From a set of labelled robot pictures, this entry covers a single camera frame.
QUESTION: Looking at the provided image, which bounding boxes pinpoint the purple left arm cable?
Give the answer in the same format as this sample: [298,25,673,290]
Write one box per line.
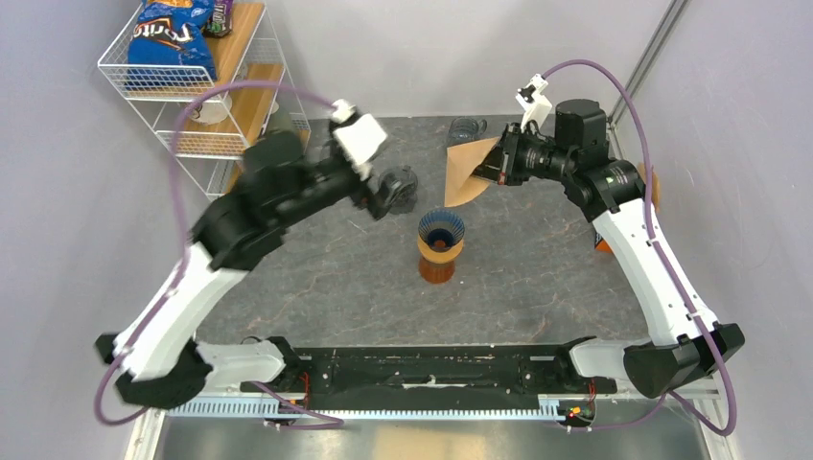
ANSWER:
[93,79,347,431]

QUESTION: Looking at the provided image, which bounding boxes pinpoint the aluminium frame rail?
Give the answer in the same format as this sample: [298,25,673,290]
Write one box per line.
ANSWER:
[124,355,741,460]

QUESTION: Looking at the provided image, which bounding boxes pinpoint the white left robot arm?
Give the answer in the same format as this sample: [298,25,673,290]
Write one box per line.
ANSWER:
[96,127,391,409]

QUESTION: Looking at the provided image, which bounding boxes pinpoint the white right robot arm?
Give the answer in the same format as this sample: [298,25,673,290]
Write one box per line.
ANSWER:
[471,99,745,399]

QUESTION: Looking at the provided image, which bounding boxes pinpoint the coffee paper filter box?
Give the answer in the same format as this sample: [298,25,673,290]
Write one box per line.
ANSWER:
[593,231,613,254]

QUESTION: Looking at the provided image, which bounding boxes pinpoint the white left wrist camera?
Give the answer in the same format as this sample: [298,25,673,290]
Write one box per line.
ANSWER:
[329,99,388,181]

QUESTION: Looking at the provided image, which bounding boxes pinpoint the dark snack packet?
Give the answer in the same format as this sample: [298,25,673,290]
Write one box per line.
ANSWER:
[203,0,234,38]

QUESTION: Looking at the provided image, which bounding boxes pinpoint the smoky glass dripper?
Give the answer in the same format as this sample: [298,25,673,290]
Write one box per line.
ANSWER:
[379,165,419,215]

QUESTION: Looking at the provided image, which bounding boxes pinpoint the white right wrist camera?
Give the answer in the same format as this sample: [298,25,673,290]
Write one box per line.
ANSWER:
[515,74,552,131]

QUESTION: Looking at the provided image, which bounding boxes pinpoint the blue plastic dripper cone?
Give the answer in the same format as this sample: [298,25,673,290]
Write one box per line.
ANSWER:
[418,208,466,249]

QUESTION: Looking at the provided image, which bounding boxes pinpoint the orange glass carafe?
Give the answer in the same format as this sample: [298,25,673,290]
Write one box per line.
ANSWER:
[418,258,455,285]

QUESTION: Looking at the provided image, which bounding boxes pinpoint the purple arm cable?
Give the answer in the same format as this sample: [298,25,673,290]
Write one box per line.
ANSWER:
[93,79,347,431]
[540,58,739,438]

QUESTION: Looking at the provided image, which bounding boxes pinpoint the wooden ring dripper holder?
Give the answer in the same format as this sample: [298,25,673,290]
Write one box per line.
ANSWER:
[417,237,464,265]

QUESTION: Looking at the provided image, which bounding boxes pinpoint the white wire wooden shelf rack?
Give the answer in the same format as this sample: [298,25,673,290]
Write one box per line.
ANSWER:
[98,1,312,199]

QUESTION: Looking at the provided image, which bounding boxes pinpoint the white ceramic mug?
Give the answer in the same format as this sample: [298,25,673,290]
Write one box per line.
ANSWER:
[187,95,233,126]

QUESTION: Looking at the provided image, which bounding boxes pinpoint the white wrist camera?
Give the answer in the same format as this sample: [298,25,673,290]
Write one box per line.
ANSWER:
[329,99,388,181]
[515,74,552,131]

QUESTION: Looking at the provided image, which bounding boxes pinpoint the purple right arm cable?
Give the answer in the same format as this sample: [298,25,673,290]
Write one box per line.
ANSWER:
[540,58,739,438]

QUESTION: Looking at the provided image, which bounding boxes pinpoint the blue chips bag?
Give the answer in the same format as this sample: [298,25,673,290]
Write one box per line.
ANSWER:
[128,0,218,80]

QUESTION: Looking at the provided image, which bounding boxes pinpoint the clear glass pitcher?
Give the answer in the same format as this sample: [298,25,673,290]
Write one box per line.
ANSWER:
[446,117,488,148]

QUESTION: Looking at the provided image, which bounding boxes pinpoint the brown paper coffee filters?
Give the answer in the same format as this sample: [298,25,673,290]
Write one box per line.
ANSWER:
[636,162,662,214]

